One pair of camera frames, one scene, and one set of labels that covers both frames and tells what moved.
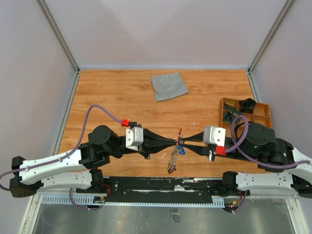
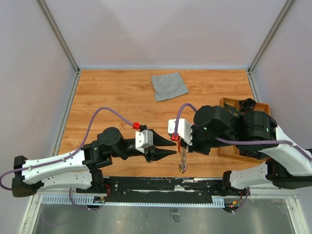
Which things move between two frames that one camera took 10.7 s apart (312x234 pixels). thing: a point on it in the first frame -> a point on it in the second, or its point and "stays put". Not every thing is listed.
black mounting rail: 161,189 stays put
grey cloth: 168,86 stays put
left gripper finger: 157,147 -> 157,153
